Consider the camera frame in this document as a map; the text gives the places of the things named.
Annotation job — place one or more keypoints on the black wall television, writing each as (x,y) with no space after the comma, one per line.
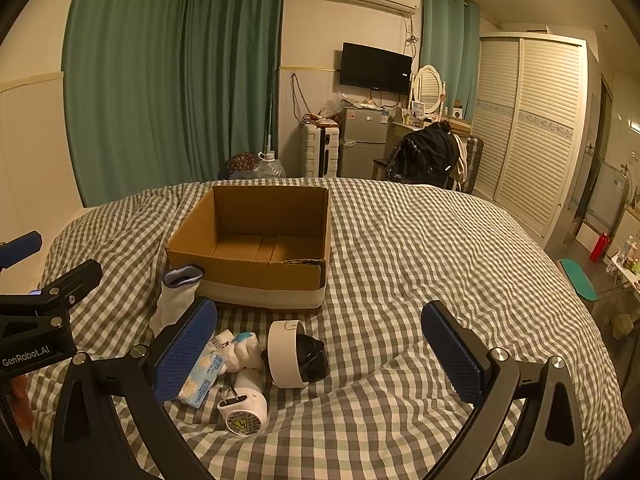
(375,67)

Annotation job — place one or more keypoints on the clear plastic bag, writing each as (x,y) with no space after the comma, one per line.
(334,107)

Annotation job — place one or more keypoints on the silver small fridge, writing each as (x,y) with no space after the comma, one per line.
(362,140)

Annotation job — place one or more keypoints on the grey white checked blanket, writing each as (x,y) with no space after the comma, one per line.
(400,260)

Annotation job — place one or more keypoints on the white round device yellow label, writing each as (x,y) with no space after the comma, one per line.
(242,405)

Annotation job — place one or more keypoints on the brown suitcase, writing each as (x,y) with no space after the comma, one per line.
(474,162)

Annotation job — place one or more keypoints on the white louvred wardrobe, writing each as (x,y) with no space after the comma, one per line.
(530,135)

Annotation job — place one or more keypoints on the blue white tissue packet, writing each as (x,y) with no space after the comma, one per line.
(205,385)

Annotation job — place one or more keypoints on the red fire extinguisher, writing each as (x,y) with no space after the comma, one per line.
(598,249)

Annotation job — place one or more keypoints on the cluttered side table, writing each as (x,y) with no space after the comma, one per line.
(627,260)

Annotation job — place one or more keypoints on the wide green curtain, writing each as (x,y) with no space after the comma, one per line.
(150,85)

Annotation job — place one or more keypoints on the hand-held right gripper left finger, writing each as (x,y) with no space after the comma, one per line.
(185,352)

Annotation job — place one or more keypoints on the floral bag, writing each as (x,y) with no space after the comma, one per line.
(241,165)

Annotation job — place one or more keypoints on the brown cardboard box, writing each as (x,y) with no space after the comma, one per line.
(250,220)

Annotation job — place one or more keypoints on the dark chair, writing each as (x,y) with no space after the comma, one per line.
(381,165)

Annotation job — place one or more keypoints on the white tube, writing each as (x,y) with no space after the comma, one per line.
(222,342)

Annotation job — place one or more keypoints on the wooden dressing table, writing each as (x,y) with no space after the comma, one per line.
(400,127)

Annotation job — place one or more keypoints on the white and black round device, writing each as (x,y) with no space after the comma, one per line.
(287,355)

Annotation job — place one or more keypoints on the white sock with blue cuff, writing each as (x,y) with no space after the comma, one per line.
(172,305)

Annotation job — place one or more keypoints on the narrow green curtain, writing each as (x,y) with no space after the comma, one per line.
(450,50)

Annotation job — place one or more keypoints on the white oval mirror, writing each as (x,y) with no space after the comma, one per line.
(428,87)

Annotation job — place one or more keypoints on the clear water jug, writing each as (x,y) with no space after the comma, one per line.
(270,167)

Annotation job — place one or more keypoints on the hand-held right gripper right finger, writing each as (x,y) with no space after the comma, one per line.
(452,355)

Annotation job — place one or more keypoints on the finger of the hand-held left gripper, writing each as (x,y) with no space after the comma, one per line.
(75,280)
(20,250)

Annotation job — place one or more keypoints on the white suitcase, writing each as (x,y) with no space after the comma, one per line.
(320,152)

